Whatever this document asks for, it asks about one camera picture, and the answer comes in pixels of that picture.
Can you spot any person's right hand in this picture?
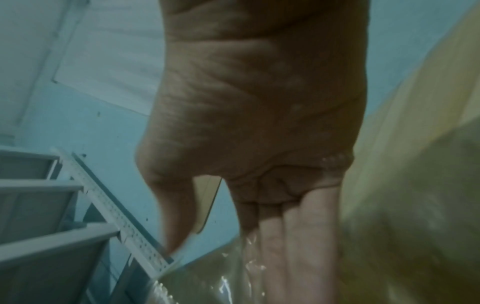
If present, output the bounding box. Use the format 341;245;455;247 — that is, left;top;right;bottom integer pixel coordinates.
133;0;373;304

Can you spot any clear packing tape strip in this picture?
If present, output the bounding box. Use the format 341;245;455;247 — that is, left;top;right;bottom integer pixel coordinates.
337;121;480;304
151;231;272;304

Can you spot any flat cardboard sheet with scribble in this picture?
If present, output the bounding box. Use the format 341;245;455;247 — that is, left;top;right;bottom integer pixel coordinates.
193;174;224;234

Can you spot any white cloth sheet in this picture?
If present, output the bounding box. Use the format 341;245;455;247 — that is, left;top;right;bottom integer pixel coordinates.
51;0;168;116

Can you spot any white metal shelf rack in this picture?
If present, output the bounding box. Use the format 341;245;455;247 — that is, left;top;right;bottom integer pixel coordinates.
0;146;176;304

